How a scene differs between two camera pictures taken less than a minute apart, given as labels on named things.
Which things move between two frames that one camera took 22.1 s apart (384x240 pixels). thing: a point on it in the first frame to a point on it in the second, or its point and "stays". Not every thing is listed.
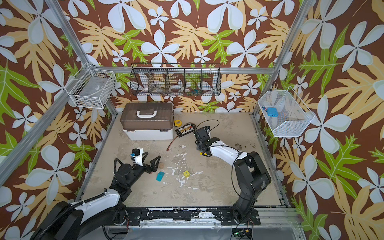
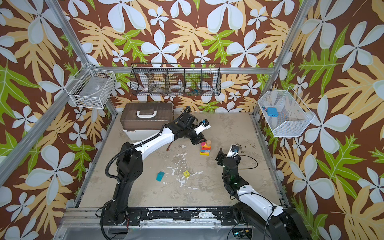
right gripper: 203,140 to 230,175
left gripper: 154,167 to 201,136
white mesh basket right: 294,116 stays
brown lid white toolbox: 147,121 stays
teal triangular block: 160,176 stays
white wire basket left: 92,88 stays
